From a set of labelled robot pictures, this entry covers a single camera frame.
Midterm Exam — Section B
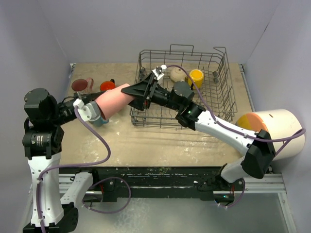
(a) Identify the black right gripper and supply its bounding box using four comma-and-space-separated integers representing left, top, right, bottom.
121, 74, 182, 112

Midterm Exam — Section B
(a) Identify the pink ghost pattern mug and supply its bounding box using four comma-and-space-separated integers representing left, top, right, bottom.
71, 77, 94, 93

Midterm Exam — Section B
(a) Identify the plain pink tumbler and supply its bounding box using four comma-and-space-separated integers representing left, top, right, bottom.
95, 83, 134, 120

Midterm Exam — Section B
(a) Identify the orange mug black handle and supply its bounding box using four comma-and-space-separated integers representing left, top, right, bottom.
100, 79, 116, 91

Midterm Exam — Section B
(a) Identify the blue flower mug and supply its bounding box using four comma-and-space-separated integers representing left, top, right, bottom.
89, 116, 109, 127

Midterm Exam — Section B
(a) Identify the beige round teapot mug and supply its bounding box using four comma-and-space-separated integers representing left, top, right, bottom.
170, 67, 186, 82

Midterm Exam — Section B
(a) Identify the yellow mug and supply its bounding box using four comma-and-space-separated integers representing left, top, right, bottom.
189, 69, 204, 89

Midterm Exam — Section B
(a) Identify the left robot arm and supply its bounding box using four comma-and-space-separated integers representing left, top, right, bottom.
22, 88, 100, 233

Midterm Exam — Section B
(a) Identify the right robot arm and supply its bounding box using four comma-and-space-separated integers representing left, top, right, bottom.
121, 73, 276, 190

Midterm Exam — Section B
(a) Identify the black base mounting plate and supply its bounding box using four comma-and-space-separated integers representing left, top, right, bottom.
58, 166, 256, 202

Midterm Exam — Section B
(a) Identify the white cylinder bin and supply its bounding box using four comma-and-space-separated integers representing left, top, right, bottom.
255, 109, 305, 161

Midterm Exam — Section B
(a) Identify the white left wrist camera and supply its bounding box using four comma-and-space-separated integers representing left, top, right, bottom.
73, 99, 101, 122

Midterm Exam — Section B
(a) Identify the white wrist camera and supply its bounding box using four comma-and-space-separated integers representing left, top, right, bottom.
73, 99, 101, 122
152, 65, 167, 85

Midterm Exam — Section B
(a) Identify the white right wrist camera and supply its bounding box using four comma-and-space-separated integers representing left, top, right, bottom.
152, 65, 167, 85

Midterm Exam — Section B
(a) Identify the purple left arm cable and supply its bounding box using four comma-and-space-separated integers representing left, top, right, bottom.
36, 106, 132, 233

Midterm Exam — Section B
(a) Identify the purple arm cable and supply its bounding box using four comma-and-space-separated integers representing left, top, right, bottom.
36, 106, 132, 233
166, 65, 307, 209

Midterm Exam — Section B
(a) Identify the grey wire dish rack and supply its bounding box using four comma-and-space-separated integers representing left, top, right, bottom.
130, 44, 238, 130

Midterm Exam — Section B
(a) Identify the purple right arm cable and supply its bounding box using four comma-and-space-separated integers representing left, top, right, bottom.
166, 65, 307, 209

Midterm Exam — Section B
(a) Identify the aluminium rail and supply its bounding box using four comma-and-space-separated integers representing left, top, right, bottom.
244, 173, 286, 193

